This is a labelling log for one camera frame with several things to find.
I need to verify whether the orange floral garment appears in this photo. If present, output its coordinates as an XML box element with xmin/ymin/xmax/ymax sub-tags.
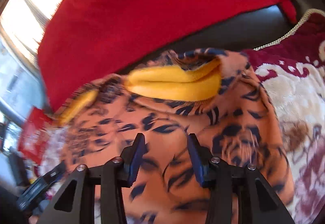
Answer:
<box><xmin>56</xmin><ymin>48</ymin><xmax>294</xmax><ymax>223</ymax></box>

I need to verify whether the red gift box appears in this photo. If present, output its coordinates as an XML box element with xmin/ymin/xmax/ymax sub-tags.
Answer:
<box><xmin>18</xmin><ymin>107</ymin><xmax>53</xmax><ymax>165</ymax></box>

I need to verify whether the white standing air conditioner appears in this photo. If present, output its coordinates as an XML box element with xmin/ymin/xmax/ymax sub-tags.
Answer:
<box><xmin>1</xmin><ymin>38</ymin><xmax>46</xmax><ymax>127</ymax></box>

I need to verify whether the floral plush seat cover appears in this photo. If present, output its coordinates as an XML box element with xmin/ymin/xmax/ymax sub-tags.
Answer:
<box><xmin>246</xmin><ymin>9</ymin><xmax>324</xmax><ymax>223</ymax></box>

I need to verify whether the red throw blanket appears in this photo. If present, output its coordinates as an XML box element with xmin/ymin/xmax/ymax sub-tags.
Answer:
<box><xmin>38</xmin><ymin>0</ymin><xmax>296</xmax><ymax>111</ymax></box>

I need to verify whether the black leather sofa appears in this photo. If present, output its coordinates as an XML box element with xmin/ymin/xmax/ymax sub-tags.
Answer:
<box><xmin>119</xmin><ymin>0</ymin><xmax>324</xmax><ymax>74</ymax></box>

